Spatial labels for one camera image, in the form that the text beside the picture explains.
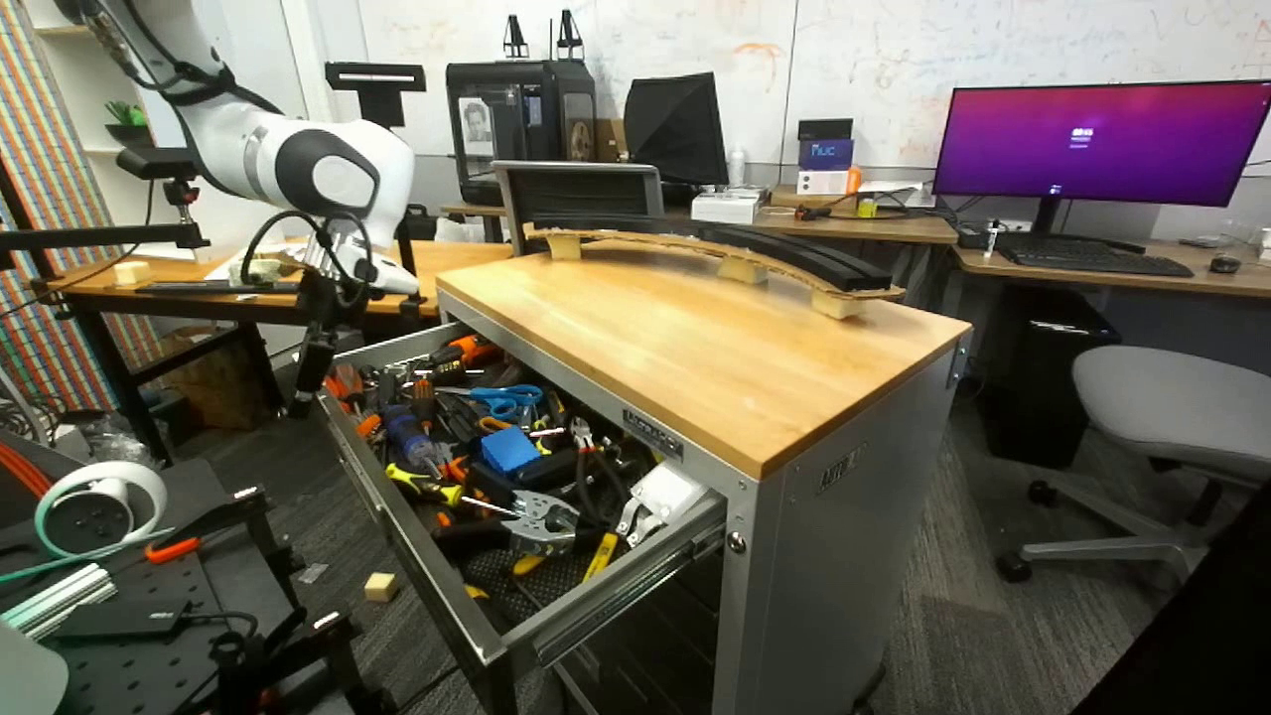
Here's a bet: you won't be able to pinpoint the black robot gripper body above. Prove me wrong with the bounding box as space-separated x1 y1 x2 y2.
291 213 375 406

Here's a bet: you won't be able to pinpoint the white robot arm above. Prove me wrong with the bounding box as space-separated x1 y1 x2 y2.
56 0 417 410

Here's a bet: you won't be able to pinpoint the long wooden side desk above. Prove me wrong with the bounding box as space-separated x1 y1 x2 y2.
37 236 517 467

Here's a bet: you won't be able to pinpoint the grey framed dark panel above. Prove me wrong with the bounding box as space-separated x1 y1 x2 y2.
492 157 664 243

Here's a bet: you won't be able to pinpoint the black computer case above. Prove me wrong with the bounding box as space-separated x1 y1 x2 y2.
444 58 595 204

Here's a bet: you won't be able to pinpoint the blue plastic box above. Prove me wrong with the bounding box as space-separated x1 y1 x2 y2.
476 429 541 476

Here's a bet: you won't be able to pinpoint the silver metal pliers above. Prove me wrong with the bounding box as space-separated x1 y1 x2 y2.
472 488 579 547

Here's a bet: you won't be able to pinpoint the small wooden block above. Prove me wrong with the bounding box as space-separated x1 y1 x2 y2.
362 571 398 605

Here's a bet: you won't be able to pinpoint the white tape roll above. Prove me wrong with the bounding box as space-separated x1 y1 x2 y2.
33 461 165 561

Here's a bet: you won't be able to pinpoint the open grey tool drawer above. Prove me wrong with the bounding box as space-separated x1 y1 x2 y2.
316 323 724 715

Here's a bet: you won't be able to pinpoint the black angled monitor back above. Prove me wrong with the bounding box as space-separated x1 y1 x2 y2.
624 73 725 208

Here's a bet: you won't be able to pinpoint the silver aluminium extrusion bar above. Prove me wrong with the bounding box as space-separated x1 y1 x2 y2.
2 563 115 639

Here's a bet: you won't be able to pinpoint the black perforated breadboard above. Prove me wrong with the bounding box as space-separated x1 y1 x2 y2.
50 561 258 715

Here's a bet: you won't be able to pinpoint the white plastic device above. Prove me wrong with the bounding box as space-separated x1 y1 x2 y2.
614 465 704 547

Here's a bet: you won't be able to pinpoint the white box on desk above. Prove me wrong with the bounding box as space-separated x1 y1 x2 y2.
691 185 757 226

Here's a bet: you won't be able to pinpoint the curved wooden black track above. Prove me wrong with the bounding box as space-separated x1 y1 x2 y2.
525 226 901 319

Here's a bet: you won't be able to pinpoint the small blue white box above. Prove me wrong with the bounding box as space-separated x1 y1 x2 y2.
798 120 853 194

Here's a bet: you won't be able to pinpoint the grey metal tool cabinet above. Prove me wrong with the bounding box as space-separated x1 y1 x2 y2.
435 258 965 715

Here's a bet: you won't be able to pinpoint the black desktop tower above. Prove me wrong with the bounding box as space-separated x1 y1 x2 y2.
975 286 1121 467

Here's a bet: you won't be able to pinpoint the black computer keyboard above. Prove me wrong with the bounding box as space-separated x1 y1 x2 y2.
996 243 1191 279

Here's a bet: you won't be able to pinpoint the purple screen computer monitor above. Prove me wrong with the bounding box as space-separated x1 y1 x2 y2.
932 81 1271 226

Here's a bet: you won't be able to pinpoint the grey office chair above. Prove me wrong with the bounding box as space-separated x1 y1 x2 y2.
996 347 1271 584

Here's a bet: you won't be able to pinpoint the black camera on tripod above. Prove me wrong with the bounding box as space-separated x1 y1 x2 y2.
326 58 424 127

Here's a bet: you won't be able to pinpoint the black camera on stand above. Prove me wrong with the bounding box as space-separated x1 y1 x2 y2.
115 147 198 212

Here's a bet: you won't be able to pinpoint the yellow handled screwdriver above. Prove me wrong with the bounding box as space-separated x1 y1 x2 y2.
383 465 466 508

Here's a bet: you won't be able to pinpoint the orange handled tool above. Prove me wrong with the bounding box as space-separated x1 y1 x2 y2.
142 535 202 569

